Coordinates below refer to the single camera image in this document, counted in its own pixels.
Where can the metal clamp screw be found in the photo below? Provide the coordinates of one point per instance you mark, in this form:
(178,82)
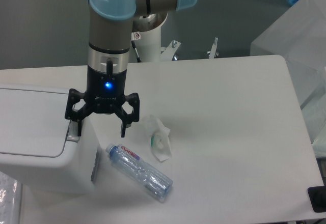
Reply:
(212,53)

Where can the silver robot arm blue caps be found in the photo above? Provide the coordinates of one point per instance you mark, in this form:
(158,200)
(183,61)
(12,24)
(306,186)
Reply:
(111,28)

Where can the white trash can lid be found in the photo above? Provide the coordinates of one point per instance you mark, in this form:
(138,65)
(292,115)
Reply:
(33,122)

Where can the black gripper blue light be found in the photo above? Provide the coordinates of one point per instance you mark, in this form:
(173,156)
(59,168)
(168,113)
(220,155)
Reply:
(105,91)

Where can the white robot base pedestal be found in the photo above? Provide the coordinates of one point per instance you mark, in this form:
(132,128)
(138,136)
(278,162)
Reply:
(148,45)

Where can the black device at table edge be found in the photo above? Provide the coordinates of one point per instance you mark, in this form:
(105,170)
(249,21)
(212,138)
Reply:
(317,198)

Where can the crumpled clear plastic wrapper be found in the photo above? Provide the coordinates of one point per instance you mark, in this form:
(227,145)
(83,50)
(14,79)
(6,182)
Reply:
(157,134)

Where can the clear plastic sheet lower left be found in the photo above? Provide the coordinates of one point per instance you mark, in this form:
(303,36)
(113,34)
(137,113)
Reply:
(11,192)

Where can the crushed clear plastic water bottle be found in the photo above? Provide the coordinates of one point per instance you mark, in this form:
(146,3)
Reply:
(134,167)

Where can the white mounting bracket right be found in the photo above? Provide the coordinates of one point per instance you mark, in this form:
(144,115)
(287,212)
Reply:
(169,53)

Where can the white trash can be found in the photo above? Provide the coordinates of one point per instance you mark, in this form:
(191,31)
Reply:
(74,171)

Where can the grey lid push button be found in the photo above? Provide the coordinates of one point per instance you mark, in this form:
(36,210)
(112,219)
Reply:
(72,132)

